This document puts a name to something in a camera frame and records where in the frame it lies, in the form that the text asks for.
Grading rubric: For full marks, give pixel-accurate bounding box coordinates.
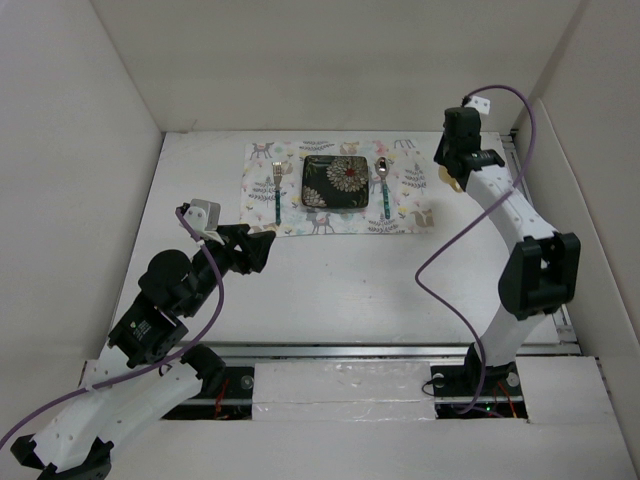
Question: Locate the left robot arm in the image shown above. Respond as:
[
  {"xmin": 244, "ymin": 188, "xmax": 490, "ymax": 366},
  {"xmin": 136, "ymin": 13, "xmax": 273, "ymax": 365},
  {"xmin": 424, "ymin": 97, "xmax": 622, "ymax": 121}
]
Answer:
[{"xmin": 1, "ymin": 225, "xmax": 275, "ymax": 479}]

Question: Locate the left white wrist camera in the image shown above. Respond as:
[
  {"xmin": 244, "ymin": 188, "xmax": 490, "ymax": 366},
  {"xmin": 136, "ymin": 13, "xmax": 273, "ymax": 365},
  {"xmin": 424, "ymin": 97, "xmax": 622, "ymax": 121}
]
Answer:
[{"xmin": 177, "ymin": 199, "xmax": 221, "ymax": 240}]

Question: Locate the yellow mug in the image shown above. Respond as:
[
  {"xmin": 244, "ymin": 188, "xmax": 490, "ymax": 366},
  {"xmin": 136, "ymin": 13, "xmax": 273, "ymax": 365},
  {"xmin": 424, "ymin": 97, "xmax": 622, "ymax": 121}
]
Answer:
[{"xmin": 438, "ymin": 166, "xmax": 464, "ymax": 193}]

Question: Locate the silver fork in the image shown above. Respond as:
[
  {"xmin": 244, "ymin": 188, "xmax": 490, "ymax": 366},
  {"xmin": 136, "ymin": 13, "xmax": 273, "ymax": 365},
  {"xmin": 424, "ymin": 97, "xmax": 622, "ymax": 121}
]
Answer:
[{"xmin": 272, "ymin": 162, "xmax": 283, "ymax": 226}]

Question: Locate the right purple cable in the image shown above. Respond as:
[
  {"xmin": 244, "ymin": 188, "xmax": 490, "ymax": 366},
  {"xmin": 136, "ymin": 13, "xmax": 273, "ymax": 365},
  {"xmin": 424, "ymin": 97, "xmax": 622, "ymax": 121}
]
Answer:
[{"xmin": 415, "ymin": 85, "xmax": 537, "ymax": 415}]

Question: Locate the silver spoon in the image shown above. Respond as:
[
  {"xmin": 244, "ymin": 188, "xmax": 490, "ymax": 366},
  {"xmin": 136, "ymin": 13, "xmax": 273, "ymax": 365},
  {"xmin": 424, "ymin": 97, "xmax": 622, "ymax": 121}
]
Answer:
[{"xmin": 375, "ymin": 157, "xmax": 391, "ymax": 220}]

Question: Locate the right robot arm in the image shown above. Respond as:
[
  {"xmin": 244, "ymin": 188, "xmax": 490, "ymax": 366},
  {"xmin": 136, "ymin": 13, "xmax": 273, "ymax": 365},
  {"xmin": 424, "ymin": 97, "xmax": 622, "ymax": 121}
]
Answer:
[{"xmin": 434, "ymin": 107, "xmax": 581, "ymax": 394}]

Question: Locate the floral animal print cloth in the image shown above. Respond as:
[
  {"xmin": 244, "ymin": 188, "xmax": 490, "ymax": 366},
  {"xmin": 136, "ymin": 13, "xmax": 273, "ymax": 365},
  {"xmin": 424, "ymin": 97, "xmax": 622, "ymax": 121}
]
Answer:
[{"xmin": 240, "ymin": 139, "xmax": 437, "ymax": 237}]

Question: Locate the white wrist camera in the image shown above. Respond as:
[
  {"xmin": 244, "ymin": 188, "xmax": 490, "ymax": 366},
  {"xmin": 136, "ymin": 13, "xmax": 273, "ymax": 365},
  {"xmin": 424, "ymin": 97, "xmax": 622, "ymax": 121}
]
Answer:
[
  {"xmin": 177, "ymin": 199, "xmax": 221, "ymax": 240},
  {"xmin": 461, "ymin": 93, "xmax": 491, "ymax": 116}
]

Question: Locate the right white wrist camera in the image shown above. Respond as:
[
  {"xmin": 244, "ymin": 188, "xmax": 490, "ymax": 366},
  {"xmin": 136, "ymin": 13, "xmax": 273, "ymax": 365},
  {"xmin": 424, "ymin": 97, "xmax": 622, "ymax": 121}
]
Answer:
[{"xmin": 461, "ymin": 93, "xmax": 491, "ymax": 116}]

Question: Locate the aluminium right side rail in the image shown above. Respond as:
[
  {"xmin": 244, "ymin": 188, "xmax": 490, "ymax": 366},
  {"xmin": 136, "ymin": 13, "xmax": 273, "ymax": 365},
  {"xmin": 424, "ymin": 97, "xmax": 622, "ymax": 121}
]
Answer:
[{"xmin": 500, "ymin": 130, "xmax": 578, "ymax": 344}]

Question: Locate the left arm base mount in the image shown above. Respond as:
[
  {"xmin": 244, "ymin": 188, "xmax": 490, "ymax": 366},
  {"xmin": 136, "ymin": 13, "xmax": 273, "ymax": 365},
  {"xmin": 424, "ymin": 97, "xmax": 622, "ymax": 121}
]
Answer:
[{"xmin": 162, "ymin": 362, "xmax": 255, "ymax": 421}]

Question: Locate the black floral square plate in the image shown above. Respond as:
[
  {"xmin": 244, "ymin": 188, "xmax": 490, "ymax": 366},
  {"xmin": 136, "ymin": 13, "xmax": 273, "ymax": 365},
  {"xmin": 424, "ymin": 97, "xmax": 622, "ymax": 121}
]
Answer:
[{"xmin": 301, "ymin": 155, "xmax": 369, "ymax": 210}]

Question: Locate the aluminium front rail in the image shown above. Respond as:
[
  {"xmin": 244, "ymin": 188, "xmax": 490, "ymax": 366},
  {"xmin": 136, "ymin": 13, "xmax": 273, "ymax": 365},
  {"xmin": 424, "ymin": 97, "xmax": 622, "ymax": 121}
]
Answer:
[{"xmin": 209, "ymin": 340, "xmax": 581, "ymax": 361}]

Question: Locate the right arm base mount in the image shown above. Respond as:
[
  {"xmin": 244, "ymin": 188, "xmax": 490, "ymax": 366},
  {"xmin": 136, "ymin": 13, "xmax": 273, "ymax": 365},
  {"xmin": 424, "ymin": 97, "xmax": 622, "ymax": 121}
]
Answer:
[{"xmin": 422, "ymin": 347, "xmax": 528, "ymax": 419}]

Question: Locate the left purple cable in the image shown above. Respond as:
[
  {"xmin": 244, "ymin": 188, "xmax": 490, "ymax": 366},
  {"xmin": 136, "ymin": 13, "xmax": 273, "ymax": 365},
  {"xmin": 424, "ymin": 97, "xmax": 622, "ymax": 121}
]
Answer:
[{"xmin": 0, "ymin": 204, "xmax": 226, "ymax": 449}]

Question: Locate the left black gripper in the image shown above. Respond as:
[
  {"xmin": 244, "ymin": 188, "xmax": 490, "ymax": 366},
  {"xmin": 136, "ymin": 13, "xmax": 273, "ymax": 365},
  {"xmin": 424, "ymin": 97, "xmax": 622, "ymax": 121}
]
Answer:
[{"xmin": 184, "ymin": 223, "xmax": 275, "ymax": 316}]

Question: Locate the aluminium rail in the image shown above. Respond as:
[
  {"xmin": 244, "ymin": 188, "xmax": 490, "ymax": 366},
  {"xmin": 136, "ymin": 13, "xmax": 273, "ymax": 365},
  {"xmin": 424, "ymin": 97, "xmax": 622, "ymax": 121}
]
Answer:
[
  {"xmin": 500, "ymin": 130, "xmax": 578, "ymax": 344},
  {"xmin": 209, "ymin": 340, "xmax": 581, "ymax": 361}
]

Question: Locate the purple cable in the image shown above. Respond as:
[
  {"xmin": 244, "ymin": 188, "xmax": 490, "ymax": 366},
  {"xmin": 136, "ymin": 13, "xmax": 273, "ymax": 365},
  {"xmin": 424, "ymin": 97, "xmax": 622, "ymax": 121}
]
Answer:
[
  {"xmin": 0, "ymin": 204, "xmax": 226, "ymax": 449},
  {"xmin": 415, "ymin": 85, "xmax": 537, "ymax": 415}
]

